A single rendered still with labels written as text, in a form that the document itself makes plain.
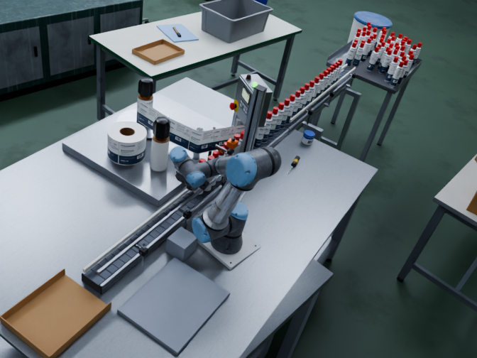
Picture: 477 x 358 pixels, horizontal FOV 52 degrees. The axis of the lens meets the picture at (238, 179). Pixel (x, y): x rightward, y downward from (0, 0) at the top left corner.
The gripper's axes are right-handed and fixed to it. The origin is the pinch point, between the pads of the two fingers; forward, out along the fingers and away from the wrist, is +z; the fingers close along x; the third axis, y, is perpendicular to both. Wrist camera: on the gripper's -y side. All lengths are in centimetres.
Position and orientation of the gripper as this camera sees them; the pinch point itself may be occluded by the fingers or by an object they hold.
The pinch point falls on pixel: (196, 188)
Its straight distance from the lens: 241.9
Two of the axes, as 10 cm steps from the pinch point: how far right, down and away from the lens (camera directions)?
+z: 1.2, 4.4, 8.9
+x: -5.4, 7.8, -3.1
